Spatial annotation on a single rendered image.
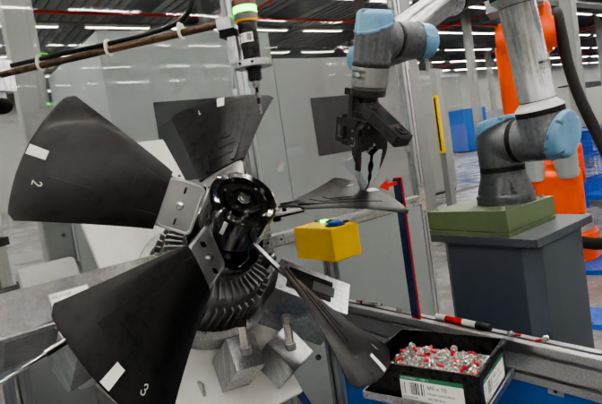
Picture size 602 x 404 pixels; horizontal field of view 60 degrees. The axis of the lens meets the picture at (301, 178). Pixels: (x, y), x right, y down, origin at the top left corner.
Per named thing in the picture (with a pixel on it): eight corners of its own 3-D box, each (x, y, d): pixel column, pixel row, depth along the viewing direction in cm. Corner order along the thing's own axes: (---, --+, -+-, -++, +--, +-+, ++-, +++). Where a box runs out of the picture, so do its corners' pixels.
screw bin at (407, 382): (367, 396, 99) (362, 360, 98) (405, 359, 112) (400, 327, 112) (484, 417, 86) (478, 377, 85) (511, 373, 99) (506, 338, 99)
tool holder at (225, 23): (218, 71, 94) (210, 17, 94) (234, 74, 101) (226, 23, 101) (264, 62, 92) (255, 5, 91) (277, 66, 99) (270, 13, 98)
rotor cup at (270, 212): (202, 285, 88) (225, 239, 80) (171, 219, 95) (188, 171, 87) (273, 264, 97) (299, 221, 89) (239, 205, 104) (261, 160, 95)
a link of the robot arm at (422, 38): (403, 32, 117) (365, 30, 111) (441, 17, 107) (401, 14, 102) (408, 67, 117) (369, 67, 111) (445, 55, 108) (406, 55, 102)
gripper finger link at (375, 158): (358, 182, 116) (362, 141, 113) (378, 189, 112) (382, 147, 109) (348, 184, 114) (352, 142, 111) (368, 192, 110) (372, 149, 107)
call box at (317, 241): (298, 263, 148) (292, 227, 147) (324, 254, 154) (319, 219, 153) (336, 268, 135) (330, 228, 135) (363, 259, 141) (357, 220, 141)
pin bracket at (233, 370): (211, 361, 96) (226, 339, 90) (238, 355, 99) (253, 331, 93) (221, 392, 93) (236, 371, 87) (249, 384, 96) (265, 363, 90)
